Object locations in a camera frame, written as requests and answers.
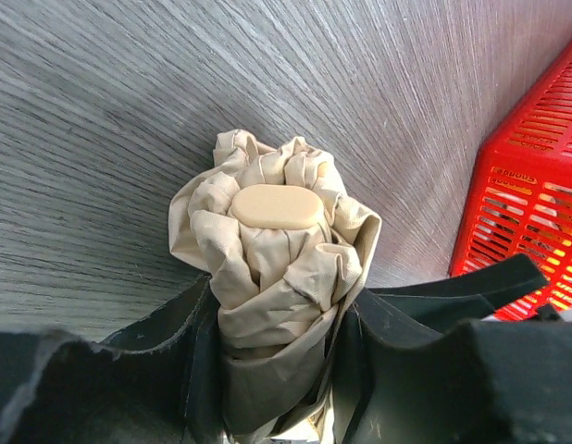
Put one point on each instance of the beige folding umbrella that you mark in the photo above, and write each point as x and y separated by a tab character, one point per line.
287	250

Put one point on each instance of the red plastic basket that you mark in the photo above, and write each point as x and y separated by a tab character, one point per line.
520	195

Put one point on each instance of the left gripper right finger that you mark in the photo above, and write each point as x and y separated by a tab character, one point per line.
426	364

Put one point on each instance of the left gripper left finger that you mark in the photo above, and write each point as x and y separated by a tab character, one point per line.
154	381

